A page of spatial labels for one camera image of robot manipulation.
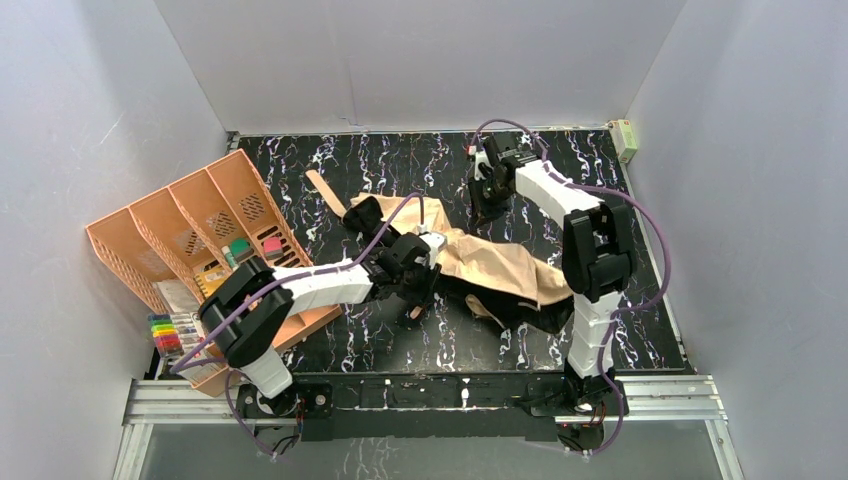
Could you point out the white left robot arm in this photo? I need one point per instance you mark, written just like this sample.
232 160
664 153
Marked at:
244 314

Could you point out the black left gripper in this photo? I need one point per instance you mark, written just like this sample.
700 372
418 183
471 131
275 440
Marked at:
374 221

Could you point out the coloured marker set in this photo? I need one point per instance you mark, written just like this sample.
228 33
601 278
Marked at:
175 334

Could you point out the orange plastic desk organizer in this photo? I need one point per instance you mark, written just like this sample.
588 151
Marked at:
177 232

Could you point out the yellow spiral notebook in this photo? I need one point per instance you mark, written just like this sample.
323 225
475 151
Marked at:
210 278

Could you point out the white green box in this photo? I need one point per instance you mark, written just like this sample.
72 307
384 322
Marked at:
624 139

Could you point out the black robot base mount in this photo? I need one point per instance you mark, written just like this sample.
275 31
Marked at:
539 406

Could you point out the aluminium frame rail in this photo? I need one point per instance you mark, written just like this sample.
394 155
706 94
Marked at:
650 398

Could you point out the small white red box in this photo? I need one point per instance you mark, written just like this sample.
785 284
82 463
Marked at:
199 370

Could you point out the beige and black folding umbrella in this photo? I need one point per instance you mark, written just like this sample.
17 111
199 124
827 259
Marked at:
502 282

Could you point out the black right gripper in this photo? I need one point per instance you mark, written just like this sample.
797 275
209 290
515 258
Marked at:
482 192

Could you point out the pink eraser block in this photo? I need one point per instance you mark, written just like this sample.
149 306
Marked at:
273 248

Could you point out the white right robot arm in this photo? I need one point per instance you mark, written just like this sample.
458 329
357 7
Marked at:
597 261

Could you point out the green eraser block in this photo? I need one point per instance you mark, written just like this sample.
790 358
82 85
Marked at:
241 249

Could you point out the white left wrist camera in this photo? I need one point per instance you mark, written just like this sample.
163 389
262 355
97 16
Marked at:
435 243

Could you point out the glue stick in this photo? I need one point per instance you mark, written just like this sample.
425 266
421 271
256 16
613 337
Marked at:
229 257

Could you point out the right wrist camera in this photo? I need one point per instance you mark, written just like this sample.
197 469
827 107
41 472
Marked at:
474 152

